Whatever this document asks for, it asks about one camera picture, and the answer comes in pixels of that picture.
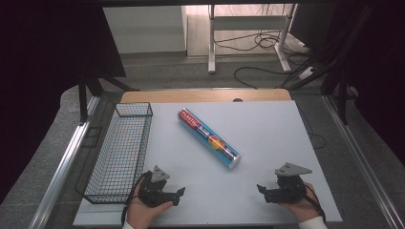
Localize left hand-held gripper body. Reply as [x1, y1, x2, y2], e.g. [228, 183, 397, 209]
[138, 165, 178, 208]

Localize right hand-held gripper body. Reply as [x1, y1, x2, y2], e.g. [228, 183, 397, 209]
[264, 162, 313, 204]

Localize person's right hand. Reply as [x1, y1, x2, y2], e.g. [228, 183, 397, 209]
[279, 181, 322, 223]

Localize person's left hand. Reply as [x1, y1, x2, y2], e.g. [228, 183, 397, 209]
[125, 180, 175, 228]

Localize white table mat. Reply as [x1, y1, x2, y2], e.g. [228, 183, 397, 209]
[73, 99, 344, 228]

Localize blue red plastic wrap box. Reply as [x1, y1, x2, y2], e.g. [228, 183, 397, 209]
[177, 107, 242, 170]

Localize black stand with legs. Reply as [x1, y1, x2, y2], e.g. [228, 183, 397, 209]
[77, 71, 140, 126]

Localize white power strip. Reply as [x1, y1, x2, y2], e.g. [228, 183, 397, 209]
[298, 66, 317, 81]

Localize dark curtain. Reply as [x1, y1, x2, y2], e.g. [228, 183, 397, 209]
[318, 3, 405, 166]
[0, 3, 127, 204]

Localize white cabinet panel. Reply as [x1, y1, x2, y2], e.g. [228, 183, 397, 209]
[102, 5, 188, 55]

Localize left hand-held gripper black cable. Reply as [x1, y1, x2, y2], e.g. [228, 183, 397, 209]
[120, 171, 152, 228]

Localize hand-held gripper black cable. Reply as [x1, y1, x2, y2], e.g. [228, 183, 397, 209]
[120, 171, 152, 228]
[303, 182, 327, 224]

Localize right hand-held gripper black cable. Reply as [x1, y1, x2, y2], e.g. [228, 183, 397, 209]
[303, 182, 327, 224]

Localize black wire basket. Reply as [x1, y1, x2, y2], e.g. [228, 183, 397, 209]
[75, 101, 154, 205]

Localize thin black looped cable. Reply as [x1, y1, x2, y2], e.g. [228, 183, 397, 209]
[297, 106, 328, 151]

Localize aluminium rail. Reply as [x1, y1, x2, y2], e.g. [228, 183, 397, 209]
[29, 94, 100, 229]
[322, 94, 405, 229]

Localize long black floor cable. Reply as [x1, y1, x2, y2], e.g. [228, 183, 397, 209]
[233, 66, 289, 91]

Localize tangled black floor cables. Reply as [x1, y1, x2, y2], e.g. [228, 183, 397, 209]
[213, 29, 289, 52]

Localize white metal desk frame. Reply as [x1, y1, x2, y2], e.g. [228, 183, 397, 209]
[207, 3, 299, 75]

